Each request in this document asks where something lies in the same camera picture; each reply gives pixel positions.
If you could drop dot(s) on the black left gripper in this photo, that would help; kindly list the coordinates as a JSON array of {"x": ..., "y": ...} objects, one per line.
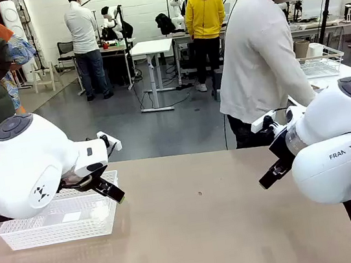
[{"x": 78, "y": 183}]

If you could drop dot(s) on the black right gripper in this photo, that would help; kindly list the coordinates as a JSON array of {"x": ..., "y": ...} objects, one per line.
[{"x": 282, "y": 144}]

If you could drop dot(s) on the white plastic basket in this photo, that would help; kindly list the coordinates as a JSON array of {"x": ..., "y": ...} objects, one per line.
[{"x": 58, "y": 225}]

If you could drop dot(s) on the person's right forearm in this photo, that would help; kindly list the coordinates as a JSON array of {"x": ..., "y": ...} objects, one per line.
[{"x": 303, "y": 87}]

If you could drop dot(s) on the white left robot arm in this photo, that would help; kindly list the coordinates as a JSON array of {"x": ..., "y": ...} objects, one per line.
[{"x": 30, "y": 165}]

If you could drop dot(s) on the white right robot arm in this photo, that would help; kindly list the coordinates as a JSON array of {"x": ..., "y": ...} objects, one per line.
[{"x": 333, "y": 135}]

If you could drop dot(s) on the grey stool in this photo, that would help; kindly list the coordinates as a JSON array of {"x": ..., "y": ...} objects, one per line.
[{"x": 216, "y": 83}]

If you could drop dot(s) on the person in white sweater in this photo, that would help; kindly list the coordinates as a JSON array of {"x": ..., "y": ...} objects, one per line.
[{"x": 257, "y": 61}]

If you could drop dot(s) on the black power strip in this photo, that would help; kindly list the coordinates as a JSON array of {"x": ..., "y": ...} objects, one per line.
[{"x": 185, "y": 86}]

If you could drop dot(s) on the white cup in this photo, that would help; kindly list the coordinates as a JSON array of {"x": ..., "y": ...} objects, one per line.
[{"x": 316, "y": 49}]

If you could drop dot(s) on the white wooden step stool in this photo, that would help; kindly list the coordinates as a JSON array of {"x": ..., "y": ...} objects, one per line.
[{"x": 44, "y": 74}]

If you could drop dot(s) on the wooden top desk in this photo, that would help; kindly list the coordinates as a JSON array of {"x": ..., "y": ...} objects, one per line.
[{"x": 116, "y": 48}]

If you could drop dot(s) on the black mesh chair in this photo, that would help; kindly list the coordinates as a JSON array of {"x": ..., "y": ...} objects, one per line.
[{"x": 66, "y": 52}]

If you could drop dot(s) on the white standing desk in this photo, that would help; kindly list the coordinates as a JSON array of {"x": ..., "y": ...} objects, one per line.
[{"x": 152, "y": 48}]

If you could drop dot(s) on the long wooden top table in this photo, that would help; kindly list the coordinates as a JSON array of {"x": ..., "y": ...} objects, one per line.
[{"x": 320, "y": 24}]

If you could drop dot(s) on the person in white shirt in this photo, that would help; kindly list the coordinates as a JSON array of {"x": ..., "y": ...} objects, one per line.
[{"x": 85, "y": 36}]

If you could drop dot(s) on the grey workbench desk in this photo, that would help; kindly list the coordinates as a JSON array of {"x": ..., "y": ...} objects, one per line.
[{"x": 182, "y": 39}]

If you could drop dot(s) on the mannequin in blue patterned shirt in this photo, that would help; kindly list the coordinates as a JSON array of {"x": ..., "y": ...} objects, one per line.
[{"x": 22, "y": 51}]

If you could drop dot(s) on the white black humanoid robot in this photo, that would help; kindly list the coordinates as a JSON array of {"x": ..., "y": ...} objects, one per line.
[
  {"x": 112, "y": 21},
  {"x": 176, "y": 7}
]

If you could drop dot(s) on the person in yellow hoodie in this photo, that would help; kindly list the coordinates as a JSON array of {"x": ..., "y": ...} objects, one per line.
[{"x": 205, "y": 16}]

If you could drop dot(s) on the black bag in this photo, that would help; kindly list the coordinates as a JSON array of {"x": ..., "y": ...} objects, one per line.
[{"x": 165, "y": 23}]

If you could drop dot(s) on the black tripod stand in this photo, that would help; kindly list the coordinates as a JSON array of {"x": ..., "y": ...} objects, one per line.
[{"x": 328, "y": 5}]

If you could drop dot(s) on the tall white cylinder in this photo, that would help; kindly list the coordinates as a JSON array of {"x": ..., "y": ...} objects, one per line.
[{"x": 14, "y": 17}]

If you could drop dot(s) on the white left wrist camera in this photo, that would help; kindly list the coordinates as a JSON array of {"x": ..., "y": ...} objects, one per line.
[{"x": 109, "y": 140}]

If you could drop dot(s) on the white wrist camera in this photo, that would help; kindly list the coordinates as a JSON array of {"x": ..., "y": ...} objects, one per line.
[
  {"x": 261, "y": 122},
  {"x": 109, "y": 140}
]

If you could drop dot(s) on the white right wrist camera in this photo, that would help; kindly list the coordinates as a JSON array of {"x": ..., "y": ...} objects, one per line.
[{"x": 261, "y": 122}]

